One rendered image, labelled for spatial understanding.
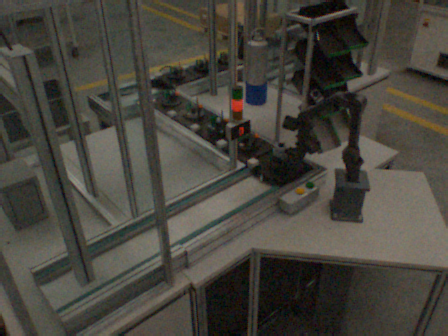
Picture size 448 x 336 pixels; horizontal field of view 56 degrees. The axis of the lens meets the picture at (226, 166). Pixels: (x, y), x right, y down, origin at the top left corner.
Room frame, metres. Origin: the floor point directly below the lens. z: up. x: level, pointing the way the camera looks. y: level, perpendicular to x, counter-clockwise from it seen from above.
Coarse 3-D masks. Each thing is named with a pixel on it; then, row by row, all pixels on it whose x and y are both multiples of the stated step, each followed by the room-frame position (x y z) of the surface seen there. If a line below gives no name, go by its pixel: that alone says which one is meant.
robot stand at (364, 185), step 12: (336, 168) 1.63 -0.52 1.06; (336, 180) 1.53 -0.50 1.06; (360, 180) 1.53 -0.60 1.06; (336, 192) 1.53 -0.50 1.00; (348, 192) 1.49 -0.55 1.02; (360, 192) 1.48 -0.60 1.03; (336, 204) 1.51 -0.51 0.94; (348, 204) 1.49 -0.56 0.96; (360, 204) 1.49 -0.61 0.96; (336, 216) 1.50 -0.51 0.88; (348, 216) 1.49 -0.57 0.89; (360, 216) 1.48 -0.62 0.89
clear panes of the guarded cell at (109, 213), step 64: (0, 64) 0.89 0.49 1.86; (64, 64) 0.98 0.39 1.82; (128, 64) 1.09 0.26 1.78; (0, 128) 0.86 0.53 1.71; (64, 128) 0.95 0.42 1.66; (128, 128) 1.07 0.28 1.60; (0, 192) 0.83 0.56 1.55; (64, 192) 0.93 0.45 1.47; (128, 192) 1.05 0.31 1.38; (64, 256) 0.89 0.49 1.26; (128, 256) 1.02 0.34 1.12; (64, 320) 0.85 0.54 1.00
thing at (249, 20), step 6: (246, 0) 3.12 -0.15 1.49; (252, 0) 3.13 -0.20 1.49; (246, 6) 3.12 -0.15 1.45; (252, 6) 3.13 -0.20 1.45; (246, 12) 3.12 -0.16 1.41; (252, 12) 3.13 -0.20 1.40; (246, 18) 3.12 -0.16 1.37; (252, 18) 3.13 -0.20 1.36; (246, 24) 3.11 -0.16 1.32; (252, 24) 3.13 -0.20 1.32; (246, 30) 3.11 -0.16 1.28; (252, 30) 3.14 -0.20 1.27; (246, 36) 3.11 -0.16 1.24; (246, 42) 3.11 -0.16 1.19; (246, 48) 3.11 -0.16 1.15; (246, 54) 3.11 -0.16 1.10; (246, 60) 3.11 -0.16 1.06; (246, 66) 3.11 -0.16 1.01; (246, 72) 3.11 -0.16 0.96; (246, 78) 3.11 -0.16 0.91
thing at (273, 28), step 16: (272, 0) 3.08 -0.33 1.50; (352, 0) 3.10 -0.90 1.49; (272, 16) 3.07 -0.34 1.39; (272, 32) 3.07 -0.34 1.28; (288, 32) 2.95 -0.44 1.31; (304, 32) 2.84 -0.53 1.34; (272, 48) 3.06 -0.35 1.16; (288, 48) 2.94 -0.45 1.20; (272, 64) 3.05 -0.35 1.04; (288, 64) 2.93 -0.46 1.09; (272, 80) 3.05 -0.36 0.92
